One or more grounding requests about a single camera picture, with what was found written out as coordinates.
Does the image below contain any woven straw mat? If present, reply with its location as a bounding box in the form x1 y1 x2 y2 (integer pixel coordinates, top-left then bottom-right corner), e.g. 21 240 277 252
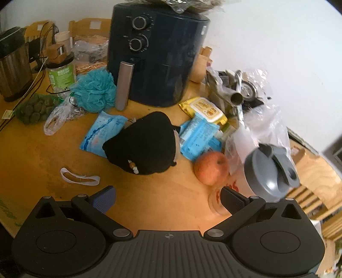
76 62 107 74

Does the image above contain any crumpled clear plastic bag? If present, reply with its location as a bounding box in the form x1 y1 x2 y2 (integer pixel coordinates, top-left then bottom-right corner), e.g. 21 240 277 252
72 40 109 63

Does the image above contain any stainless steel electric kettle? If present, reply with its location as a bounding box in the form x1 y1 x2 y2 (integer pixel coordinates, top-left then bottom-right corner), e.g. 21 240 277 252
0 27 34 102

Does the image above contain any teal bath loofah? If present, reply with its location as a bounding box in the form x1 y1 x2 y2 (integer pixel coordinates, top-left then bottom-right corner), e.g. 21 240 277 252
72 70 117 113

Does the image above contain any clear shaker bottle grey lid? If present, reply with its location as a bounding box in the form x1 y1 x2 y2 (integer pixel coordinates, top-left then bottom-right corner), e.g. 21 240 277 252
208 143 300 216

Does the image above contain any metal tube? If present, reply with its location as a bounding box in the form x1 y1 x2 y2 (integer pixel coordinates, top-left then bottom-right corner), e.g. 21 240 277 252
211 89 244 106

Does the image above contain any black knit hat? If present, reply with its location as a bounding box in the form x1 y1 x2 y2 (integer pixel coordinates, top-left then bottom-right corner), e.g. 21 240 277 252
103 112 180 175

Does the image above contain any black power adapter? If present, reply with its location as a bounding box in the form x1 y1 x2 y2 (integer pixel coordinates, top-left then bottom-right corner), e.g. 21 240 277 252
28 39 43 63

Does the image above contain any black tape roll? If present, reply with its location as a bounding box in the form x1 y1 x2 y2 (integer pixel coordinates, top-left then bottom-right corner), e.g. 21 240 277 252
242 81 258 101

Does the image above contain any yellow wet wipes pack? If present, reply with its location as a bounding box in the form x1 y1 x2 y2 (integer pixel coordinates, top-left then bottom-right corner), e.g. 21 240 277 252
178 97 227 126

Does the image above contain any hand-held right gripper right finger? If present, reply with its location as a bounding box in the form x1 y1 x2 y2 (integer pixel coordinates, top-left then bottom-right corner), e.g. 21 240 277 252
203 186 312 240

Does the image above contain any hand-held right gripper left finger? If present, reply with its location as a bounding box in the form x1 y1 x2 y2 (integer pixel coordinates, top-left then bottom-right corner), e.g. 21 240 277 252
28 185 134 242

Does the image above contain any clear bag of snacks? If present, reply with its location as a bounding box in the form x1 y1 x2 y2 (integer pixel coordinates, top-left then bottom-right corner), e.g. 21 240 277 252
43 103 88 136

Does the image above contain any wooden slatted chair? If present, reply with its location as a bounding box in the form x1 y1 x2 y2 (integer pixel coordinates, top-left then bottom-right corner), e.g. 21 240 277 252
287 128 342 238

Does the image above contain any white cup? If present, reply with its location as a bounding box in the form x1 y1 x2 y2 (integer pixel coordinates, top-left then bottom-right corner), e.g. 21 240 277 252
54 31 71 52

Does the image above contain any dark blue air fryer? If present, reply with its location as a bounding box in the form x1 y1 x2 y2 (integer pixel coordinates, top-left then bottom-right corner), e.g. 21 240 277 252
107 3 211 108

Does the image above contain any blue wet wipes pack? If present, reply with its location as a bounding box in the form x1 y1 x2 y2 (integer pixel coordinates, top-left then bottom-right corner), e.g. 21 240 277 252
80 111 129 158

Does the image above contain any green label jar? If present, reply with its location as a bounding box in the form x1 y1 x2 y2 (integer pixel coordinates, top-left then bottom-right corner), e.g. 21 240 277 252
47 60 77 94

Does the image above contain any white elastic band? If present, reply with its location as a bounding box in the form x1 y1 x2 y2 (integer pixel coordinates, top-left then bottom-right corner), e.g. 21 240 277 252
60 167 100 186

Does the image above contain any red apple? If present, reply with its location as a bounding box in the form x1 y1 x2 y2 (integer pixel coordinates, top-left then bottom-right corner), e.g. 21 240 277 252
194 151 230 186

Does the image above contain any light blue tissue pack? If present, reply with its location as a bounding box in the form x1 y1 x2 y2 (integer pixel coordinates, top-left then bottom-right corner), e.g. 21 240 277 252
178 114 223 161

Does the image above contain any green net bag of balls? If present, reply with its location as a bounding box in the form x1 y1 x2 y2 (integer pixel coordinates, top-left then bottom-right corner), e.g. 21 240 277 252
15 93 63 126

